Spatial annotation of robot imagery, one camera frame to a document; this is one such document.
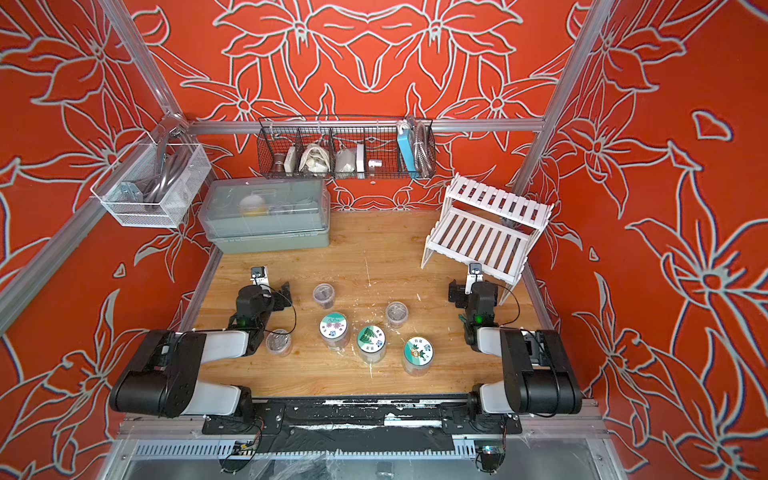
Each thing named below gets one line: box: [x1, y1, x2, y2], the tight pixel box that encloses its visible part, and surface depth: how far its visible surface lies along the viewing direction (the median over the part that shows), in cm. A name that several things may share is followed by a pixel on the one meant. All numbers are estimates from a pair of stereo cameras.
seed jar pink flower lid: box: [319, 312, 348, 352], surface depth 83 cm
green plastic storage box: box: [199, 177, 331, 255], surface depth 100 cm
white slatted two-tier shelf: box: [420, 172, 554, 305], surface depth 92 cm
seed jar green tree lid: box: [357, 325, 387, 365], surface depth 80 cm
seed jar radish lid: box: [403, 336, 434, 377], surface depth 77 cm
